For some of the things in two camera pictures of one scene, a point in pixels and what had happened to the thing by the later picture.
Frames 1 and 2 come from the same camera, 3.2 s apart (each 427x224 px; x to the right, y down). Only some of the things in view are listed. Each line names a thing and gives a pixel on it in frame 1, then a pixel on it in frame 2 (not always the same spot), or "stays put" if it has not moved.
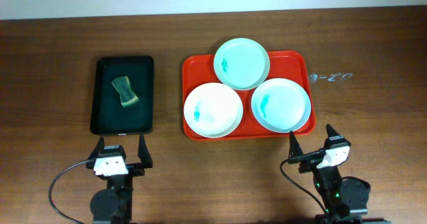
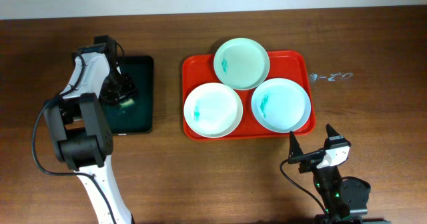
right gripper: x=307 y=157 stays put
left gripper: x=135 y=167 to x=123 y=93
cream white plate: x=213 y=111 stays put
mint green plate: x=241 y=63 stays put
